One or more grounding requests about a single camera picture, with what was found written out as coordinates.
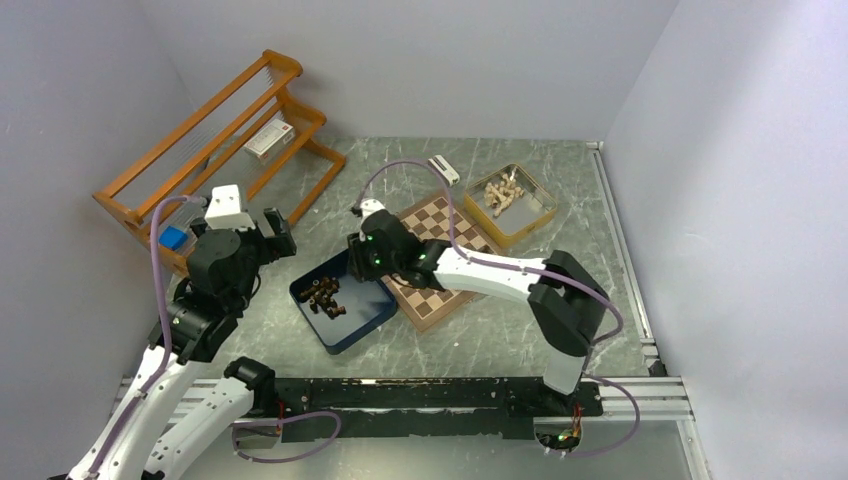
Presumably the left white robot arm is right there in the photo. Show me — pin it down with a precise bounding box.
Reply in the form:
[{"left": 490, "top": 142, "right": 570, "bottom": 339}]
[{"left": 66, "top": 208, "right": 297, "bottom": 479}]

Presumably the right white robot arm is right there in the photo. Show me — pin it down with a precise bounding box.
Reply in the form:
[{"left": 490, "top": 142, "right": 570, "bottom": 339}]
[{"left": 347, "top": 209, "right": 614, "bottom": 414}]

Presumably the wooden chess board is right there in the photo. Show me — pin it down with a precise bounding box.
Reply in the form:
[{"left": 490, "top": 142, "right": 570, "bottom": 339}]
[{"left": 380, "top": 190, "right": 506, "bottom": 335}]

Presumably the dark chess pieces pile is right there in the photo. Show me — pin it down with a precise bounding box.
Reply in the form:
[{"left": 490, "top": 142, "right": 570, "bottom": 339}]
[{"left": 296, "top": 277, "right": 347, "bottom": 320}]

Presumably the light chess pieces pile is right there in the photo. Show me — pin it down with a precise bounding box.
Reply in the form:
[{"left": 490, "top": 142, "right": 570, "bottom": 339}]
[{"left": 483, "top": 172, "right": 526, "bottom": 218}]

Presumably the blue metal tin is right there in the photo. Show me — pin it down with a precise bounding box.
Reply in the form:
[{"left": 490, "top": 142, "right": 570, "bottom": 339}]
[{"left": 289, "top": 250, "right": 398, "bottom": 355}]

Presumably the blue plastic case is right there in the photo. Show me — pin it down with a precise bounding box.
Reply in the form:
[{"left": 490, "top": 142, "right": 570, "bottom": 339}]
[{"left": 158, "top": 226, "right": 188, "bottom": 251}]

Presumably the white power bank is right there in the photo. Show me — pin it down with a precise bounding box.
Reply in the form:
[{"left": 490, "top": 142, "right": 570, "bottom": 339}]
[{"left": 428, "top": 154, "right": 461, "bottom": 186}]

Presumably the white cardboard box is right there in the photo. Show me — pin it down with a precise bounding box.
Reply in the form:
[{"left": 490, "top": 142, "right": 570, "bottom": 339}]
[{"left": 243, "top": 119, "right": 295, "bottom": 164}]

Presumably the gold metal tin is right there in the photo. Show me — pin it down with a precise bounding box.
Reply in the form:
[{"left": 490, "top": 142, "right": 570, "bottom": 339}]
[{"left": 463, "top": 163, "right": 557, "bottom": 248}]

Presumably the orange wooden rack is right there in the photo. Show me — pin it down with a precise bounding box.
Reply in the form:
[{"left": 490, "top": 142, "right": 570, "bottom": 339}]
[{"left": 93, "top": 50, "right": 346, "bottom": 248}]

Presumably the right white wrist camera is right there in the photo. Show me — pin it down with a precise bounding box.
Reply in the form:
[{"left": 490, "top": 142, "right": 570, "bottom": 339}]
[{"left": 350, "top": 198, "right": 386, "bottom": 224}]

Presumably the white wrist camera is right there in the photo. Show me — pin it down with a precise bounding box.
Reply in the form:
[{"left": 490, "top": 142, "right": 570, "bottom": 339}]
[
  {"left": 203, "top": 184, "right": 255, "bottom": 231},
  {"left": 350, "top": 198, "right": 386, "bottom": 224}
]

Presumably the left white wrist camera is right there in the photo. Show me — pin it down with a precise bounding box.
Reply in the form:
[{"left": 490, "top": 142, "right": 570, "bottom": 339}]
[{"left": 203, "top": 184, "right": 255, "bottom": 231}]

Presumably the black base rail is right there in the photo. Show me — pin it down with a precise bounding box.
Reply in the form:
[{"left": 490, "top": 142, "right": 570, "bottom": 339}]
[{"left": 276, "top": 377, "right": 604, "bottom": 443}]

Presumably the aluminium frame rail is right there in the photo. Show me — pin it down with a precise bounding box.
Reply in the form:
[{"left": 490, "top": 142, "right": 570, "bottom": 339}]
[{"left": 112, "top": 140, "right": 697, "bottom": 480}]

